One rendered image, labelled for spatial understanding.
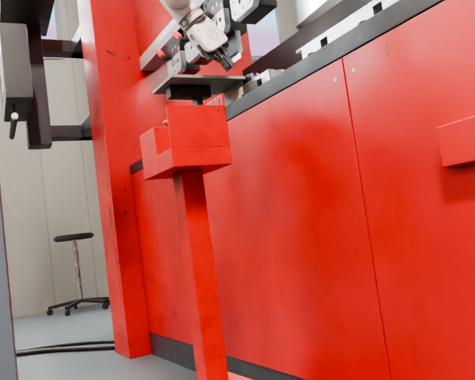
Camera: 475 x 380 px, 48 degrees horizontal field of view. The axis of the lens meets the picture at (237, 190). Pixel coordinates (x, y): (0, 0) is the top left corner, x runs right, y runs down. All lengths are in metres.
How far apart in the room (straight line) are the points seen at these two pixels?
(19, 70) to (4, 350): 1.66
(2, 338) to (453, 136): 1.01
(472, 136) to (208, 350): 0.79
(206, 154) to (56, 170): 4.40
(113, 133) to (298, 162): 1.41
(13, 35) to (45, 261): 3.16
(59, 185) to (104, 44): 3.08
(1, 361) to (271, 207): 0.74
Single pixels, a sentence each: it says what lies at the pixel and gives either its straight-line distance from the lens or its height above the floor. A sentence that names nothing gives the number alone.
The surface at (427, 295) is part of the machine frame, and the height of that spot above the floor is 0.33.
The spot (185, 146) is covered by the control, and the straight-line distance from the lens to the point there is 1.29.
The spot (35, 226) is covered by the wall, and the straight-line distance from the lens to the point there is 5.58.
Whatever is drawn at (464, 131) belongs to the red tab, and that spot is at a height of 0.60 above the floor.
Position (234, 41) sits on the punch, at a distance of 1.90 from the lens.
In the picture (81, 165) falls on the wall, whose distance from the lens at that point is 5.68.
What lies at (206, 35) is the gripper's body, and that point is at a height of 1.10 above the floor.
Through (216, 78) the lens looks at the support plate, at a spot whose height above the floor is 0.99.
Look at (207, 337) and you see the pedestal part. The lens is 1.36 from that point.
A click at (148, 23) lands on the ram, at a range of 2.63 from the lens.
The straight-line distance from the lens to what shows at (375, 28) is 1.13.
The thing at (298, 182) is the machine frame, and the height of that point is 0.59.
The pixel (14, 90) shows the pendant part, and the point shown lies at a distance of 2.71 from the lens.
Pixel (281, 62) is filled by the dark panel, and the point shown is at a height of 1.25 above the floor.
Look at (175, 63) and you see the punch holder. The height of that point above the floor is 1.22.
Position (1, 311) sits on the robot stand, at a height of 0.39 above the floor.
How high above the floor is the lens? 0.48
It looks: 5 degrees up
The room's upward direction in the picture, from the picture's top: 7 degrees counter-clockwise
